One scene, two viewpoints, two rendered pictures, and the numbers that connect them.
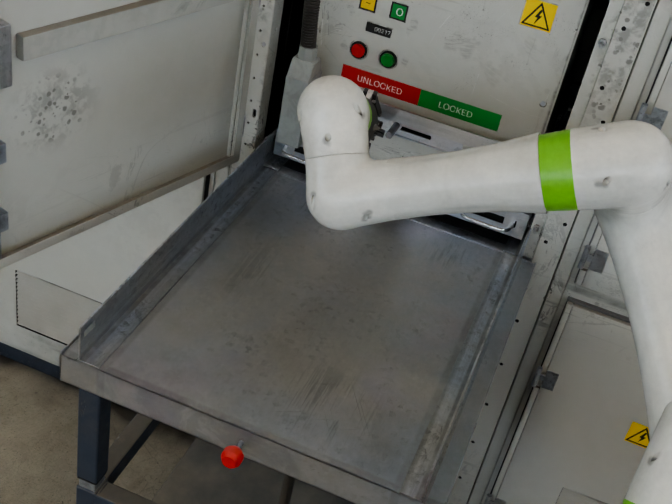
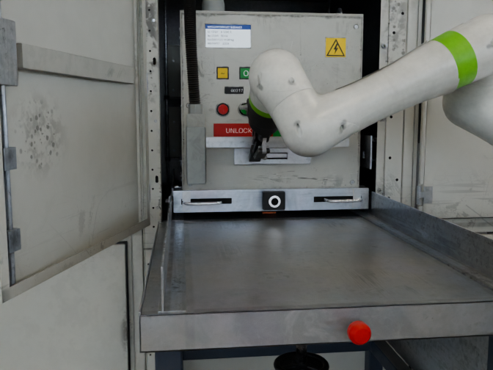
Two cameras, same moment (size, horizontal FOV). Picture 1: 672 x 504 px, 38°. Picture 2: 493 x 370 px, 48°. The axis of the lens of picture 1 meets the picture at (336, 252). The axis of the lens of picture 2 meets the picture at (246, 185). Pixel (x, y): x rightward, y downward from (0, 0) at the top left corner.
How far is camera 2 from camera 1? 0.99 m
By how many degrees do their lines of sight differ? 34
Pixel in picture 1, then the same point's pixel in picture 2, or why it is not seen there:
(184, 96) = (114, 159)
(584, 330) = not seen: hidden behind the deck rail
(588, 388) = not seen: hidden behind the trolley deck
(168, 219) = (97, 301)
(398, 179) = (355, 91)
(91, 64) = (61, 101)
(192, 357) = (253, 288)
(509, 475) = not seen: outside the picture
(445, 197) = (393, 92)
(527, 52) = (335, 74)
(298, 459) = (411, 313)
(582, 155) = (469, 32)
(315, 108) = (274, 63)
